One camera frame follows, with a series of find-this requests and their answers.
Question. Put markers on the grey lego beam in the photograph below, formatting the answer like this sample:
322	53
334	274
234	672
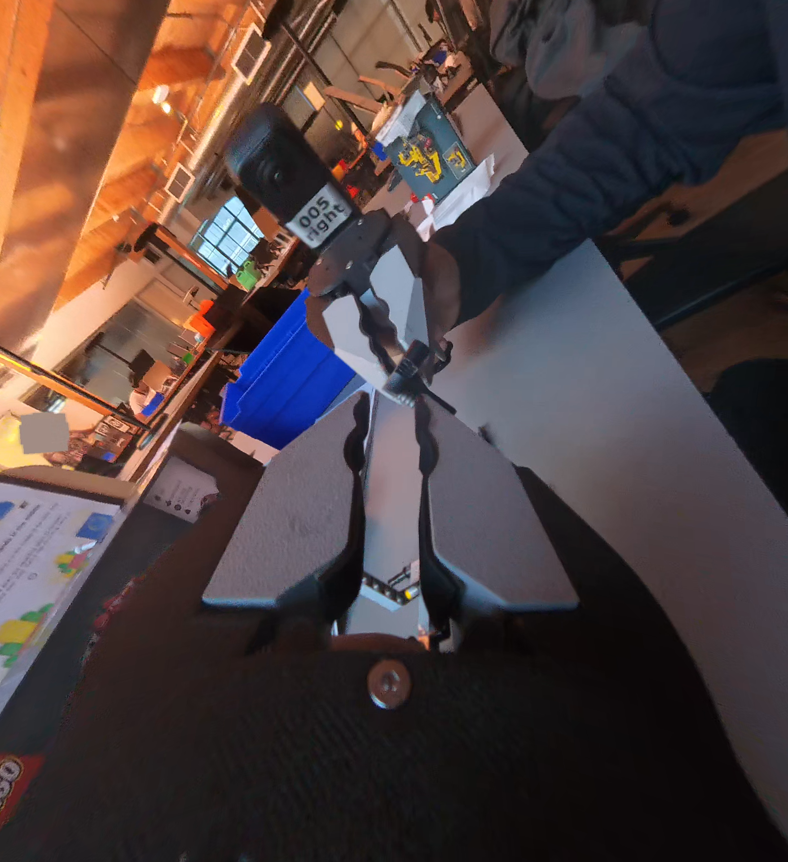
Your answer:
386	587

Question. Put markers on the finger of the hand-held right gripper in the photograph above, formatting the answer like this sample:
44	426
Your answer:
404	286
357	337

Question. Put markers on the person's right forearm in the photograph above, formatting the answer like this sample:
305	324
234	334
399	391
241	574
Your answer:
589	168

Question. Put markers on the person's dark jacket torso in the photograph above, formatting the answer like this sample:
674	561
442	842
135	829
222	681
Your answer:
703	54

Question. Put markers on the person's right hand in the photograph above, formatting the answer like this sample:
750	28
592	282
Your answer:
444	283

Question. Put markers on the small green container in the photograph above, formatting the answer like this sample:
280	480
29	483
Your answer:
249	273

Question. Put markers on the white printed card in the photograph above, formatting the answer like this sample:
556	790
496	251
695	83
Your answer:
181	488

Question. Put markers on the black lego piece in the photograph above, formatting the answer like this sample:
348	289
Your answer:
414	370

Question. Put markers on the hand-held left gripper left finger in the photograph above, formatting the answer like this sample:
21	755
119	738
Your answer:
286	525

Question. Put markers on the black lego box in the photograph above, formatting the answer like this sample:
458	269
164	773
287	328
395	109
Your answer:
10	592

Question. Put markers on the grey lego box yellow vehicle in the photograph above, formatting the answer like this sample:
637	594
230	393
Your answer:
427	151

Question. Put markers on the blue plastic bin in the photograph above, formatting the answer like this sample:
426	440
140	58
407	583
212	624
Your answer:
286	390

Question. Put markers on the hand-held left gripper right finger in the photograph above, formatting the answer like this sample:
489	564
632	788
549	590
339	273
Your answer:
495	532

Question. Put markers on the white paper sheet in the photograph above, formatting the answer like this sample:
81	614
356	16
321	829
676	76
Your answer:
464	195

